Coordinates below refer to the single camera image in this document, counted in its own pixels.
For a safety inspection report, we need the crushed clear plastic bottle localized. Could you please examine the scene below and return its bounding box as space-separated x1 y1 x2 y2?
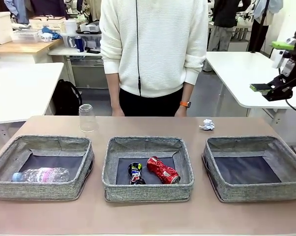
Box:
12 167 70 183

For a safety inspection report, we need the right wrist camera unit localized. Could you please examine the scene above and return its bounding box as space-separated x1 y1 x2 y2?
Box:
271 48 296 76

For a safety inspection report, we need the crushed red soda can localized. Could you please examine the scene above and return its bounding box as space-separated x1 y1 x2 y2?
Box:
146 156 182 184

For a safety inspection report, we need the blue drink bottle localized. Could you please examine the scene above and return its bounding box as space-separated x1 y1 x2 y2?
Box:
74 35 86 53

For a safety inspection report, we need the white paper roll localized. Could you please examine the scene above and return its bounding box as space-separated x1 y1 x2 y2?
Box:
63 19 77 35

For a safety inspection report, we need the clear storage bin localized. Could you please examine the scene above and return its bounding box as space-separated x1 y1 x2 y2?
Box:
61 33 103 49

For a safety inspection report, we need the black backpack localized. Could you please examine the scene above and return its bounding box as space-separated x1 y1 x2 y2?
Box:
52 79 83 116

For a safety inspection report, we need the person's right hand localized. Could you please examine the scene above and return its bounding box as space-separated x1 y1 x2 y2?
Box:
111 105 125 117

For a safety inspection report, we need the clear plastic cup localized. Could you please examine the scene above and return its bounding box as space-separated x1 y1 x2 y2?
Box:
78 103 99 133

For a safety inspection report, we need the grey fabric basket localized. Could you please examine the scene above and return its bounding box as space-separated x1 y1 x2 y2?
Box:
0 134 94 201
101 136 195 203
202 136 296 203

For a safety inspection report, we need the crumpled white paper ball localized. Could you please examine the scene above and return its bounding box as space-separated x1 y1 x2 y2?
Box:
198 118 216 132

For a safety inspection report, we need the person's right forearm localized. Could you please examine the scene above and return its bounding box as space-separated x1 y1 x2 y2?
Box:
105 72 121 110

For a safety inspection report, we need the clear plastic crate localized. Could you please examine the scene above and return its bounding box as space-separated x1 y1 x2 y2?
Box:
10 29 42 44

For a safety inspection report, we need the person's left hand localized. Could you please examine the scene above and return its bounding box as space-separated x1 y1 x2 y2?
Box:
174 107 189 118

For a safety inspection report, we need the cream slatted crate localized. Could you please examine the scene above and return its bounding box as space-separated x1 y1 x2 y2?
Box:
29 16 67 33

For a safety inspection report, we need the bystander in khaki trousers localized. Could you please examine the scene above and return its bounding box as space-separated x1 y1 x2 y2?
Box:
208 0 251 52

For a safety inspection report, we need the crushed black Pepsi can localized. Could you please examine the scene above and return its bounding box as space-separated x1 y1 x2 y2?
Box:
127 161 147 185

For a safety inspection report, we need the blue cloth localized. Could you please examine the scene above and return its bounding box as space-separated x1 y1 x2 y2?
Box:
41 26 63 40

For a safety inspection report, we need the bystander in dark trousers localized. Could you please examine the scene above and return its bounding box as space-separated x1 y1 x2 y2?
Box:
247 0 284 54

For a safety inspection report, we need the white table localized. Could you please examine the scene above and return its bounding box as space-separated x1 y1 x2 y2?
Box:
206 51 296 109
48 45 107 88
0 62 65 125

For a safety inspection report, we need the white storage box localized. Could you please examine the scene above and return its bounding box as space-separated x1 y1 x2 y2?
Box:
0 11 13 45

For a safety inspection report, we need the wooden table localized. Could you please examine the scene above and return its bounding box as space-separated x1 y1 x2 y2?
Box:
0 38 64 63

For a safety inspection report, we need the bystander in blue shirt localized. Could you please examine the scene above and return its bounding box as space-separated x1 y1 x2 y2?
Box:
3 0 30 25

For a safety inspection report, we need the person in white sweater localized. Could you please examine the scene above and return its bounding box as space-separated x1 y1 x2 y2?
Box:
98 0 209 117

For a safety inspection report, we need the black earphone cable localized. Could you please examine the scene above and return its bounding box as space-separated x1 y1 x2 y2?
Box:
135 0 143 97

